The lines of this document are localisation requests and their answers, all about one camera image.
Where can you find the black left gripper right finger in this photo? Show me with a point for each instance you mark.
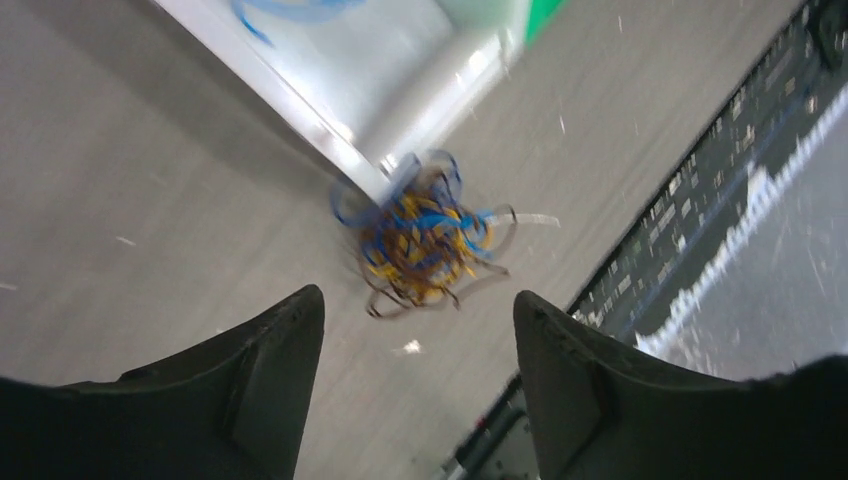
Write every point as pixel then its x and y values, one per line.
pixel 601 409

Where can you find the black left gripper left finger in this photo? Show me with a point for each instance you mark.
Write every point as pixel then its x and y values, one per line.
pixel 231 407

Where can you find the green plastic bin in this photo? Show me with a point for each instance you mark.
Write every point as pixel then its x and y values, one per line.
pixel 540 14

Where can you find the white plastic bin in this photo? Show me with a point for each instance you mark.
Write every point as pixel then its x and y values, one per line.
pixel 368 84

